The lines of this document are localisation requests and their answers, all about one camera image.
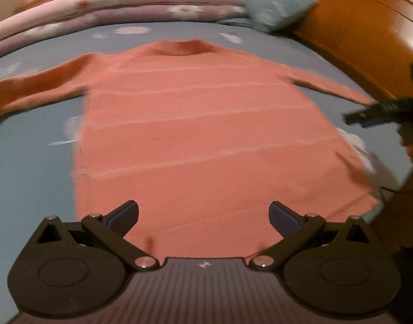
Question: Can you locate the blue floral bed sheet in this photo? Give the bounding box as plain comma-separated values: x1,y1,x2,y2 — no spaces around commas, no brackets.
0,20,413,233

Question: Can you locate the pink striped knit sweater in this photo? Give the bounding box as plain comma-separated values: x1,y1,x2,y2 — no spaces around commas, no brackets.
0,39,379,260

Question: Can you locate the wooden headboard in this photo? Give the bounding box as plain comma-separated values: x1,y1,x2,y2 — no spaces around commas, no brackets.
247,0,413,109

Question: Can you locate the folded pink purple floral quilt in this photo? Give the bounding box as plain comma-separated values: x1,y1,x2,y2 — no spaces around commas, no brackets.
0,0,251,51

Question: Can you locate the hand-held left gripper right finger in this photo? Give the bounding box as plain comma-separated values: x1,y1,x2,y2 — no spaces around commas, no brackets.
249,201,379,272

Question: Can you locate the blue printed pillow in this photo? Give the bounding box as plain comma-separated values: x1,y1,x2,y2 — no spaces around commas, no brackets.
216,0,318,34

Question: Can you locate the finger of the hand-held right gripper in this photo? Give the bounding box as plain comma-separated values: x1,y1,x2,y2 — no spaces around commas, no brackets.
344,99,413,129

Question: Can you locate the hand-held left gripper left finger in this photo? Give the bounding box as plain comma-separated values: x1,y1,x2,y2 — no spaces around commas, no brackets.
33,200,160,272

